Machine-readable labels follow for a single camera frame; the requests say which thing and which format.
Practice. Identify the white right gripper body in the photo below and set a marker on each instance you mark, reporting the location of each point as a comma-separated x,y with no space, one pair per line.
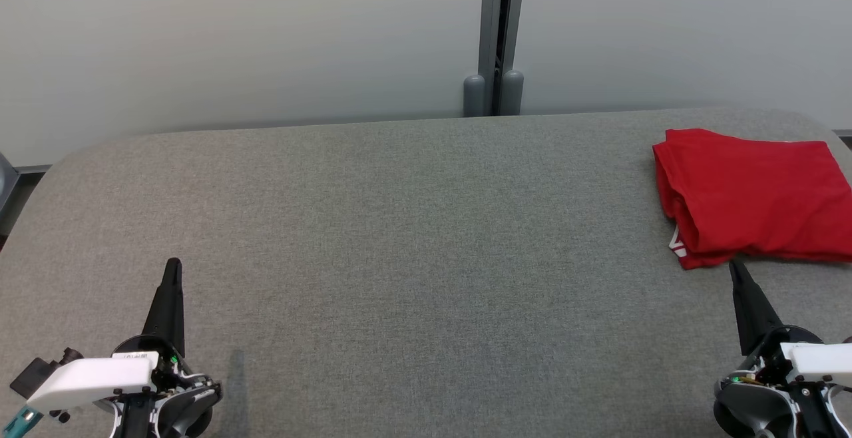
812,361

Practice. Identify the red basketball jersey number 23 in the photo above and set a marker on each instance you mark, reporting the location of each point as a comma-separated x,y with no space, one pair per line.
752,192

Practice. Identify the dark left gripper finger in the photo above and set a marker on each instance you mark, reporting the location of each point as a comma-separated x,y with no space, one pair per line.
170,311

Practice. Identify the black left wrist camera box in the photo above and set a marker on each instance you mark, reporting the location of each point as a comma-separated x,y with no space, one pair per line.
30,378

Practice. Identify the grey partition joint post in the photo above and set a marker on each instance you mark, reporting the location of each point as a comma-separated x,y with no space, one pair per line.
492,25

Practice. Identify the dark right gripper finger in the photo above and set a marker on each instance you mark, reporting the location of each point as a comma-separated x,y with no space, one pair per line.
752,311

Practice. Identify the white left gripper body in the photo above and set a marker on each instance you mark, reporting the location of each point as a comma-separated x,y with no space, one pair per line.
100,378

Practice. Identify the grey partition end post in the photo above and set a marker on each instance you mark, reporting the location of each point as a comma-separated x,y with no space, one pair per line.
5,178

